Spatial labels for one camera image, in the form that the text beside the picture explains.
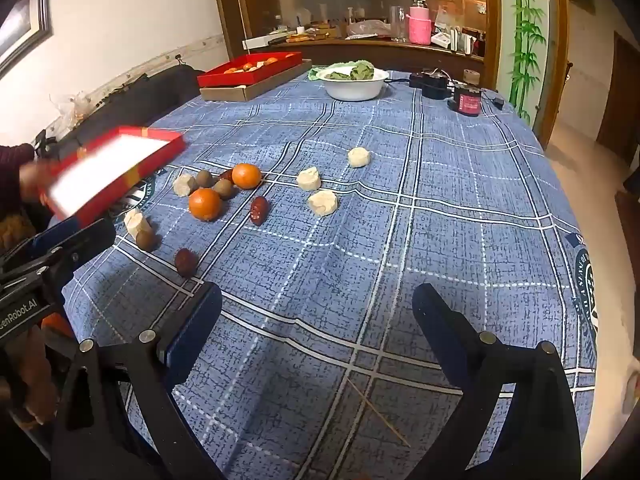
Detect dark green leaves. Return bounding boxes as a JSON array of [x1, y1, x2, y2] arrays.
[[322, 62, 376, 82]]

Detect clear plastic bag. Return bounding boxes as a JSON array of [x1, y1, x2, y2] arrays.
[[346, 20, 391, 38]]

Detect red shallow box white inside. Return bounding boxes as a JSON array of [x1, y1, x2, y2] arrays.
[[40, 126, 187, 228]]

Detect flat white box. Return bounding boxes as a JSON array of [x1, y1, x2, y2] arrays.
[[242, 32, 296, 51]]

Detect pink bottle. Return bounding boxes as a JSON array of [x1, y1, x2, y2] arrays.
[[408, 0, 432, 45]]

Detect black charger device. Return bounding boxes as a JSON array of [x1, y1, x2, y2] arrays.
[[410, 70, 451, 100]]

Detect black sofa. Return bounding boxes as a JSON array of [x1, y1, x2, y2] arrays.
[[35, 65, 206, 161]]

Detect blue plaid tablecloth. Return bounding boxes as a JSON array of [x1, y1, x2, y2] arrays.
[[50, 67, 601, 480]]

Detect thin wooden skewer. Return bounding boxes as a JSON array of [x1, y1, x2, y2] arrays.
[[344, 376, 412, 449]]

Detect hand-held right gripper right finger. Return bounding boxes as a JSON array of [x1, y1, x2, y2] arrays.
[[411, 282, 583, 480]]

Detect light green leaf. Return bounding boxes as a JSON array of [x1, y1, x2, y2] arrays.
[[307, 64, 346, 81]]

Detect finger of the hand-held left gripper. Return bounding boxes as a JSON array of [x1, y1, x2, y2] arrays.
[[0, 218, 117, 292], [31, 216, 86, 256]]

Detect green bamboo wall decal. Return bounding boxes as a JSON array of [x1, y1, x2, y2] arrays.
[[505, 0, 548, 126]]

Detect wooden framed glass cabinet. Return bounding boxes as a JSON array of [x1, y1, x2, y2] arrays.
[[209, 0, 571, 133]]

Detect clear crumpled plastic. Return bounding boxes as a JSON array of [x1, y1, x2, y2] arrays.
[[50, 91, 91, 126]]

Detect red box of fruit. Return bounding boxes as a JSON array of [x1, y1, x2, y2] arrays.
[[197, 51, 303, 88]]

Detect clear glass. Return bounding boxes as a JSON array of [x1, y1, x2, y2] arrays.
[[389, 6, 407, 42]]

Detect brown cardboard box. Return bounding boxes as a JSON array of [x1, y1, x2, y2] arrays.
[[200, 59, 313, 102]]

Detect person's left hand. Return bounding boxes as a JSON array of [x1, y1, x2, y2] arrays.
[[0, 330, 59, 428]]

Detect framed wall picture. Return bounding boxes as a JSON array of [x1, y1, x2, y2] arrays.
[[0, 0, 53, 78]]

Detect brown wooden door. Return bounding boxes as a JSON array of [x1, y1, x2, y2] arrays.
[[597, 30, 640, 166]]

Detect white rectangular container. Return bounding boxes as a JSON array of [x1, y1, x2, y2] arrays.
[[452, 27, 476, 55]]

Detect black device with red label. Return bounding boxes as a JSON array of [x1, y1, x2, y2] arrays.
[[447, 85, 483, 117]]

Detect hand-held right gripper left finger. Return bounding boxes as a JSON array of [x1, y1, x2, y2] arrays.
[[50, 282, 226, 480]]

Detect white bowl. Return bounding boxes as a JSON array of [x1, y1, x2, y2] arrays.
[[316, 66, 390, 102]]

